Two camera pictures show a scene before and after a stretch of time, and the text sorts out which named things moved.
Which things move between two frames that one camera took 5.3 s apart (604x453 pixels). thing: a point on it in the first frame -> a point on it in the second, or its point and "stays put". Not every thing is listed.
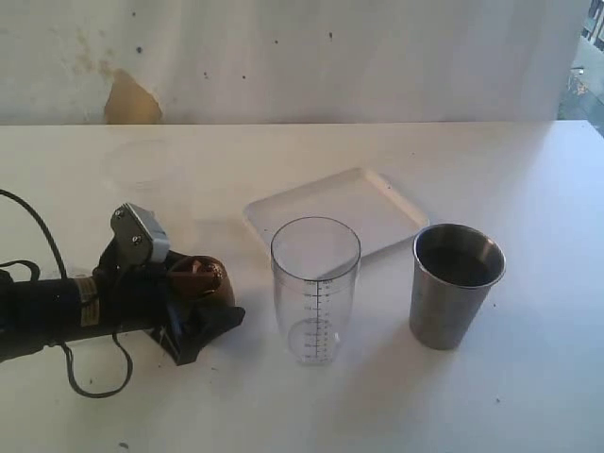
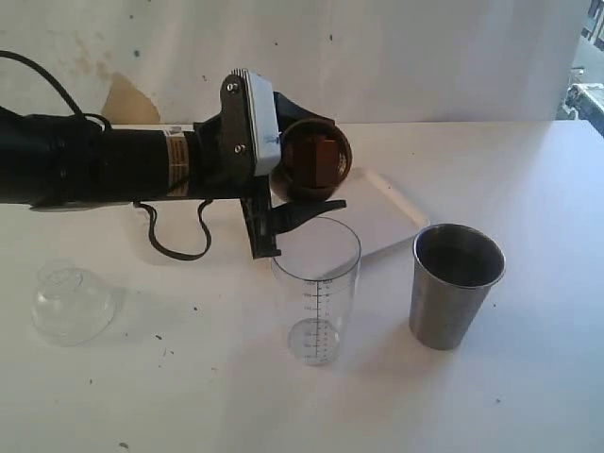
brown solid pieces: (199, 265) -> (314, 161)
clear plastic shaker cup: (314, 263) stays put
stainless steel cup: (453, 269) stays put
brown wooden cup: (200, 280) -> (315, 160)
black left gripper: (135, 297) -> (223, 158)
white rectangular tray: (378, 214) stays put
